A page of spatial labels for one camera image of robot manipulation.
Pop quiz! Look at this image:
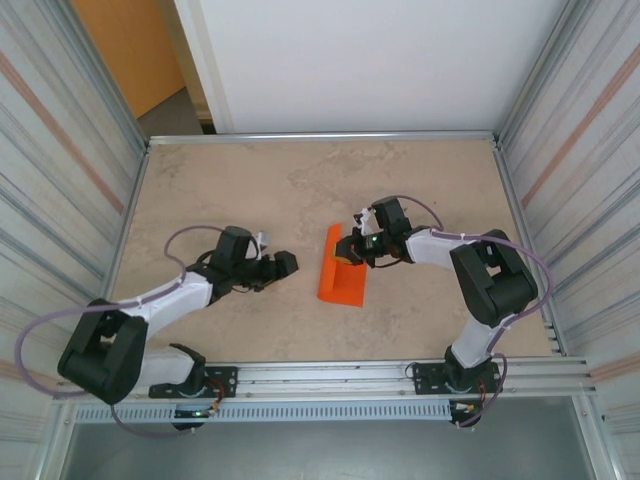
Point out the black controller board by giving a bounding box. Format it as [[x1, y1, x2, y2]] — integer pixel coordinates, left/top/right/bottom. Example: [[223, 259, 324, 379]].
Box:
[[449, 399, 484, 430], [172, 407, 221, 432]]

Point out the grey metal shelf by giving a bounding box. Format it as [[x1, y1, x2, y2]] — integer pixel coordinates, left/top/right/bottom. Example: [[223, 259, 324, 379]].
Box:
[[49, 422, 601, 480]]

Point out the corrugated metal side panel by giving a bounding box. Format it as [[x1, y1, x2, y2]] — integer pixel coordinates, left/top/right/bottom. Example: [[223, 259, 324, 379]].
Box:
[[0, 0, 146, 401], [499, 0, 640, 401]]

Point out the aluminium frame post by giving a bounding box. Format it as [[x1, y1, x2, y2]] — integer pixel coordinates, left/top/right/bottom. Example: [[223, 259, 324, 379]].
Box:
[[494, 0, 601, 146], [29, 0, 151, 151]]

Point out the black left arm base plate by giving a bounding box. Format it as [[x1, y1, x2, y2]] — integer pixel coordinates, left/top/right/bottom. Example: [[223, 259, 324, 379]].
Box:
[[148, 365, 239, 400]]

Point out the grey slotted cable duct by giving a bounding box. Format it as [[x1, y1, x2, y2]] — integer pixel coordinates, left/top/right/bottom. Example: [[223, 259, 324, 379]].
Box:
[[72, 402, 454, 422]]

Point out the orange paper sheet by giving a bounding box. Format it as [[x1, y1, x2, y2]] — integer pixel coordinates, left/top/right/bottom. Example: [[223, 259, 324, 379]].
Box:
[[317, 222, 369, 307]]

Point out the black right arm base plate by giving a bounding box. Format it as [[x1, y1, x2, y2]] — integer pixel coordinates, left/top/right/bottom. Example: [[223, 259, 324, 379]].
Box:
[[409, 362, 501, 397]]

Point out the aluminium table side rail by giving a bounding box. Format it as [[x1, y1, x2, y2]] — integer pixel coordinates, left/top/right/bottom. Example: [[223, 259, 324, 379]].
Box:
[[89, 142, 151, 364], [494, 142, 566, 356]]

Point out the aluminium table end rail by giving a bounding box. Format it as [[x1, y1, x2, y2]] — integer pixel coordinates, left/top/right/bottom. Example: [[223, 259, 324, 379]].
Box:
[[147, 130, 501, 147]]

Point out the orange wooden door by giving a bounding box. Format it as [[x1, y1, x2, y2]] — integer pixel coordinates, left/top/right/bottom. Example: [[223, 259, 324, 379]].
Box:
[[69, 0, 189, 121]]

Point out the white door frame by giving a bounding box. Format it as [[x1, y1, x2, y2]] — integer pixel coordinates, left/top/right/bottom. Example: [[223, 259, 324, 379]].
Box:
[[172, 0, 236, 135]]

